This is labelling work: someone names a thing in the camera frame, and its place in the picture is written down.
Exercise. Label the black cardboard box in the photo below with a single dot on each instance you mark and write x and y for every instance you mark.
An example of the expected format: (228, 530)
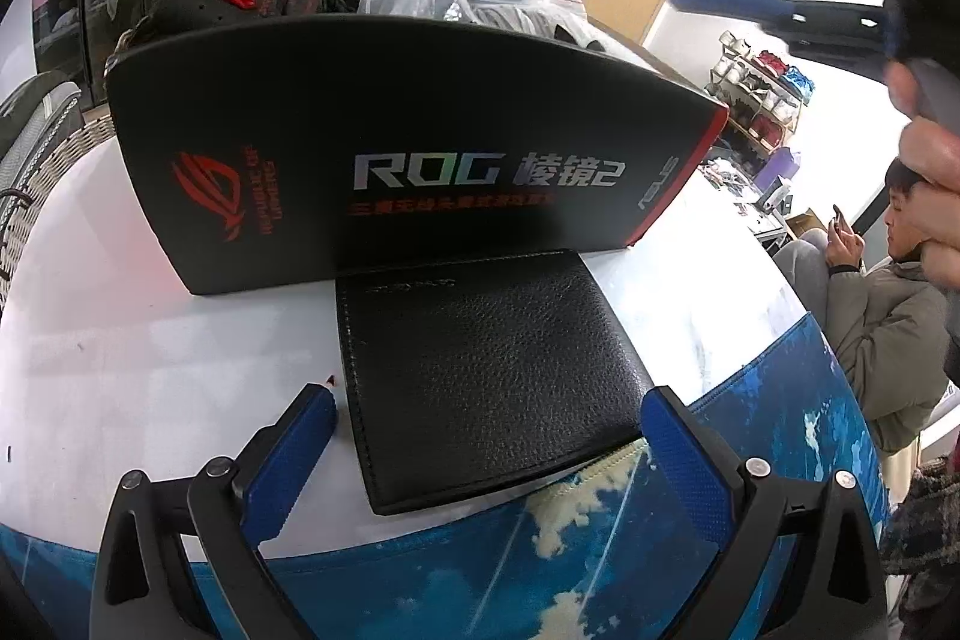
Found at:
(450, 108)

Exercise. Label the purple paper bag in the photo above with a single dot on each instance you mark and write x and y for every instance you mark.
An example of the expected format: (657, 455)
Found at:
(778, 169)

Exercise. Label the shoe rack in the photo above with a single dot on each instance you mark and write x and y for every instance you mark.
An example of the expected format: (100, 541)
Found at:
(761, 93)

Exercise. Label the person's plaid clothing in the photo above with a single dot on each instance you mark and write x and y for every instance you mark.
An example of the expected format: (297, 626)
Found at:
(926, 535)

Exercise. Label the black smartphone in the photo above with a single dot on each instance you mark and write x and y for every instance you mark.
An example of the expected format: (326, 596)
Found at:
(840, 220)

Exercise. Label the person's right hand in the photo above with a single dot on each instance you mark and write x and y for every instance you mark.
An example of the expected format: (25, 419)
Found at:
(934, 160)

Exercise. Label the white woven basket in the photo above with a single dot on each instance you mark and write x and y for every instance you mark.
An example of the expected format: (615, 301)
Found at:
(45, 175)

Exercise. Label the glass table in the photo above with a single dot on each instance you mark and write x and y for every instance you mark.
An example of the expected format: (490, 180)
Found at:
(739, 197)

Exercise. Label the small cardboard box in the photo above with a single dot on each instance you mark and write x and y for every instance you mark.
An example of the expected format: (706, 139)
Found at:
(804, 225)

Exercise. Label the blue patterned desk mat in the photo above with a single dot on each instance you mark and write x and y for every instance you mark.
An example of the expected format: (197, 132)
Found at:
(637, 572)

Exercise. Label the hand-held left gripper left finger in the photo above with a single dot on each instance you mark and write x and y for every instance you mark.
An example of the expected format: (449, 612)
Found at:
(289, 460)

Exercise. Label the zip bag with grey cloth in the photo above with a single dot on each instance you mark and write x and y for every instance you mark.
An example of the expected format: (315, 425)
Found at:
(517, 10)

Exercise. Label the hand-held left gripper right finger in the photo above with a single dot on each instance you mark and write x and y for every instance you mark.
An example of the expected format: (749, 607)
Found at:
(686, 464)

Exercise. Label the black leather wallet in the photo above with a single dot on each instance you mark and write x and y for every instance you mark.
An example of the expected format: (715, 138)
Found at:
(487, 370)

